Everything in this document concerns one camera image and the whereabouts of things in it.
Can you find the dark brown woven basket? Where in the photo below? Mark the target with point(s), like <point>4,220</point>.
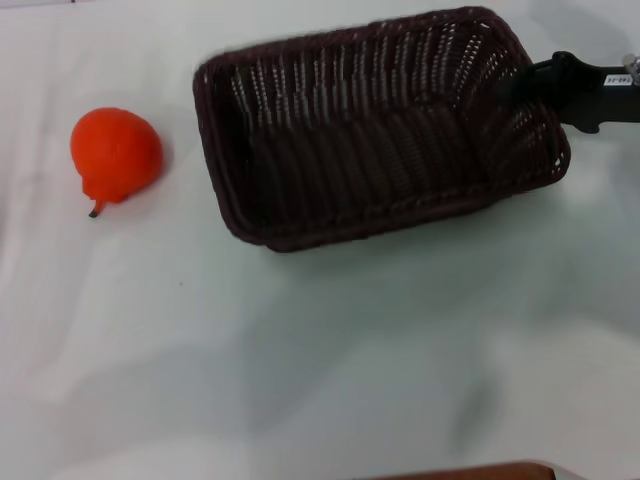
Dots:
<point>360,150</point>

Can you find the brown wooden board edge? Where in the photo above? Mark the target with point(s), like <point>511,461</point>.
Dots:
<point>475,472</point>

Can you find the white tablecloth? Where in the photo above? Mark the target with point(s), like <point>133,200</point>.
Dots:
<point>175,360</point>

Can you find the orange-red toy pear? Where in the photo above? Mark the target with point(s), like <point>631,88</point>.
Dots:
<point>117,152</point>

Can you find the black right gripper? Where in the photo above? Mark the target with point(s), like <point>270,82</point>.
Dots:
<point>595,97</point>

